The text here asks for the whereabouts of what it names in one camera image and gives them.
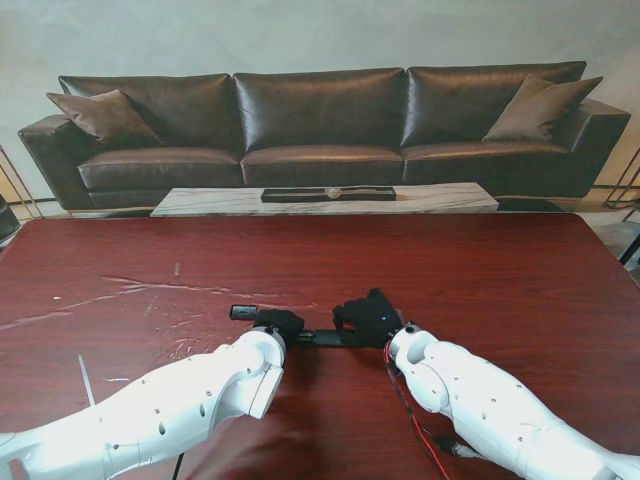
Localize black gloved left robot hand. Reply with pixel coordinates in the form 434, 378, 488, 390
252, 308, 306, 346

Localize thin metal side table frame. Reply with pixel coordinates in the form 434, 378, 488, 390
0, 144, 51, 221
592, 147, 640, 210

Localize dark brown leather sofa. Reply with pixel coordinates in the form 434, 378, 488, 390
17, 60, 632, 211

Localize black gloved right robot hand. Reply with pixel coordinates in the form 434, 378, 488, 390
331, 287, 407, 351

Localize black remote control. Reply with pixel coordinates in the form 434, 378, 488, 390
294, 328, 361, 349

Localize black plug with grey cable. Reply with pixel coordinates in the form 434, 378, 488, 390
433, 435, 476, 459

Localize white cable tie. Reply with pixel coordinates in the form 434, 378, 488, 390
77, 354, 97, 407

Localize black rectangular tray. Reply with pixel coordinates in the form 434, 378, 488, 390
261, 185, 398, 204

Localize red black right arm cables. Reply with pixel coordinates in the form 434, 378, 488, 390
382, 344, 454, 480

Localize black leather seat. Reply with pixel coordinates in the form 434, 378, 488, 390
0, 192, 22, 247

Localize brown sofa cushion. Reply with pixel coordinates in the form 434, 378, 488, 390
482, 74, 605, 143
46, 89, 164, 147

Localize white marble coffee table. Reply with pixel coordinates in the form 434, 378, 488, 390
149, 181, 500, 219

